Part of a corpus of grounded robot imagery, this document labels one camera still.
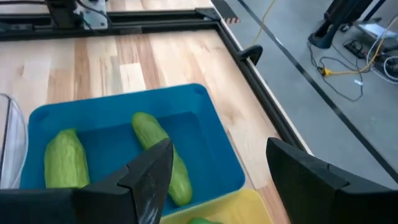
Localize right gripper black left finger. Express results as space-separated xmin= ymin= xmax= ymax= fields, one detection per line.
xmin=0 ymin=138 xmax=174 ymax=224

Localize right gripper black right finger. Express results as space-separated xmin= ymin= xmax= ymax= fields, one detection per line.
xmin=266 ymin=137 xmax=398 ymax=224

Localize short ridged green cucumber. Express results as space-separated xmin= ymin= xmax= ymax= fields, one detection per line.
xmin=44 ymin=128 xmax=91 ymax=190

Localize yellow plastic bin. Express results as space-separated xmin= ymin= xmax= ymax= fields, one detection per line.
xmin=160 ymin=188 xmax=274 ymax=224

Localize long smooth green cucumber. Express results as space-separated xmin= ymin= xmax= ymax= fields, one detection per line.
xmin=131 ymin=111 xmax=193 ymax=207

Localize clear plastic container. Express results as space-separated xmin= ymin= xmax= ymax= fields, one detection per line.
xmin=0 ymin=93 xmax=29 ymax=190

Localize black floor tape strip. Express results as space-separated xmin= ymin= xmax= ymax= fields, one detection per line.
xmin=236 ymin=0 xmax=398 ymax=184

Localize green bell pepper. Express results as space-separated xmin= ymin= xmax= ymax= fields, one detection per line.
xmin=188 ymin=217 xmax=223 ymax=224

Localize blue plastic bin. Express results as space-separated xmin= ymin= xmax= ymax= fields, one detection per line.
xmin=20 ymin=83 xmax=246 ymax=217

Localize black stand base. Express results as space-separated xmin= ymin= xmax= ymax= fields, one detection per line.
xmin=307 ymin=0 xmax=374 ymax=50

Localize grey metal plate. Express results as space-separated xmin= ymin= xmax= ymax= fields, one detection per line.
xmin=354 ymin=20 xmax=398 ymax=42

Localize black hazard-striped floor mat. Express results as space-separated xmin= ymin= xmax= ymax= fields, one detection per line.
xmin=211 ymin=0 xmax=242 ymax=25

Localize black looped floor cable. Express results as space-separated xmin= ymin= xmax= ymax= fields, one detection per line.
xmin=307 ymin=42 xmax=364 ymax=103

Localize yellow plug extension cord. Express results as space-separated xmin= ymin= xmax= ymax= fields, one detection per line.
xmin=322 ymin=15 xmax=398 ymax=77

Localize white cable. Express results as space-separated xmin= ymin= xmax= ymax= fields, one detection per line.
xmin=366 ymin=15 xmax=398 ymax=85

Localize black frame clamp knob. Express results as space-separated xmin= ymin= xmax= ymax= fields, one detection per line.
xmin=238 ymin=45 xmax=264 ymax=66

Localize long yellow floor cable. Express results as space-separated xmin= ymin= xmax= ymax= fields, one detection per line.
xmin=252 ymin=0 xmax=277 ymax=45

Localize black aluminium table frame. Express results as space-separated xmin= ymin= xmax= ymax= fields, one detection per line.
xmin=0 ymin=7 xmax=313 ymax=155

